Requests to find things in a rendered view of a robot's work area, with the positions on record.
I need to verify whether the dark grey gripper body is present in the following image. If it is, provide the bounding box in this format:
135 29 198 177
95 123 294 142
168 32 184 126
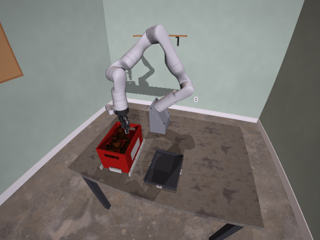
115 106 129 123

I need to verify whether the brown glass bottle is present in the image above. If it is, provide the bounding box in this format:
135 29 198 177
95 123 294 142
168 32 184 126
105 144 116 158
123 137 131 150
116 126 127 140
110 135 122 150
119 147 126 154

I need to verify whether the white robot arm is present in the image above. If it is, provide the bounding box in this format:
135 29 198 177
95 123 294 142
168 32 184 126
105 24 194 115

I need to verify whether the red bottle crate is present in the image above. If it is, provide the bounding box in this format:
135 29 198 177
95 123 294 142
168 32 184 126
96 123 143 173

